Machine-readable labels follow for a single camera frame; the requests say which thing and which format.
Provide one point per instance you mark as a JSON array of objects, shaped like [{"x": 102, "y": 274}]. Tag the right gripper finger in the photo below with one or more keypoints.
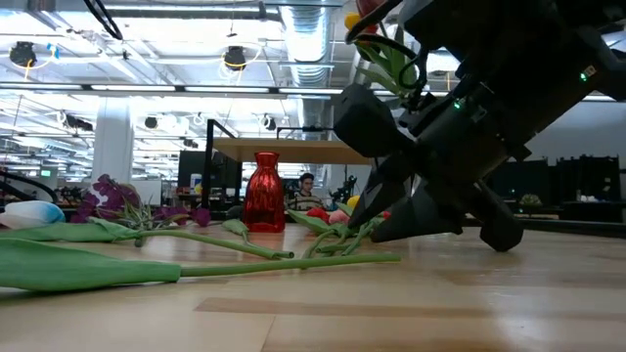
[
  {"x": 384, "y": 188},
  {"x": 425, "y": 215}
]

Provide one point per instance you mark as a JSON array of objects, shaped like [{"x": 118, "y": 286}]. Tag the pink tulip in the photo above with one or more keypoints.
[{"x": 338, "y": 216}]

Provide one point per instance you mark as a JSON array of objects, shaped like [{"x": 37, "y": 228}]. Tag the dark red tulip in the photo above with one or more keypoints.
[{"x": 369, "y": 7}]

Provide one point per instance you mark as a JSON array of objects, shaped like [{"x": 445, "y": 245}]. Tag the purple flower bunch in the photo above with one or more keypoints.
[{"x": 115, "y": 195}]

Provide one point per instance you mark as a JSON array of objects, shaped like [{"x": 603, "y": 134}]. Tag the white and blue tulip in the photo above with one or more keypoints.
[{"x": 29, "y": 215}]

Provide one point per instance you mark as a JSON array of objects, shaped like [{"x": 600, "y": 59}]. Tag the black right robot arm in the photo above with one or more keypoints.
[{"x": 538, "y": 39}]

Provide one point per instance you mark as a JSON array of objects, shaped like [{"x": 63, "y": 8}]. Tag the black background robot arm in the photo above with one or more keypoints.
[{"x": 344, "y": 193}]

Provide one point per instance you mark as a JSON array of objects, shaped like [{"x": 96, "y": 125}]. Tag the wooden shelf with black legs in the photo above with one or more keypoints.
[{"x": 293, "y": 150}]

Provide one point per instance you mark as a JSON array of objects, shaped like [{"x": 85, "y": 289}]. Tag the person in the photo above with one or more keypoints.
[{"x": 305, "y": 183}]

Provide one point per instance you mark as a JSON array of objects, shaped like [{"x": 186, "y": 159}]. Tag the small green plant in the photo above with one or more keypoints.
[{"x": 530, "y": 200}]

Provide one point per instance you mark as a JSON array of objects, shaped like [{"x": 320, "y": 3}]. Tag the red glass vase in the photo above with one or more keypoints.
[{"x": 263, "y": 195}]

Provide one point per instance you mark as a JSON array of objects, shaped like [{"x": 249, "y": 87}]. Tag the black cabinet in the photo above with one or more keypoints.
[{"x": 587, "y": 176}]

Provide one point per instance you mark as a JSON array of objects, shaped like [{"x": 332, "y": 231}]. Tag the black monitor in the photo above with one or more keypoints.
[{"x": 191, "y": 168}]

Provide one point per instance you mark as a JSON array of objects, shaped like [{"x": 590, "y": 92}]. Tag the black ceiling device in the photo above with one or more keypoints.
[
  {"x": 22, "y": 54},
  {"x": 235, "y": 57}
]

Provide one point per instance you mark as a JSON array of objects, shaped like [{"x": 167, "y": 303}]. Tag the ceiling light strip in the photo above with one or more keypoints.
[{"x": 132, "y": 88}]

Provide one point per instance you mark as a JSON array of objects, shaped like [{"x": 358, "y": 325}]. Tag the white pillar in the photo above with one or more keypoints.
[{"x": 112, "y": 146}]

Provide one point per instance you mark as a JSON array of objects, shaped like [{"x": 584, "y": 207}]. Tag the silver ventilation duct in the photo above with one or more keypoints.
[{"x": 308, "y": 49}]

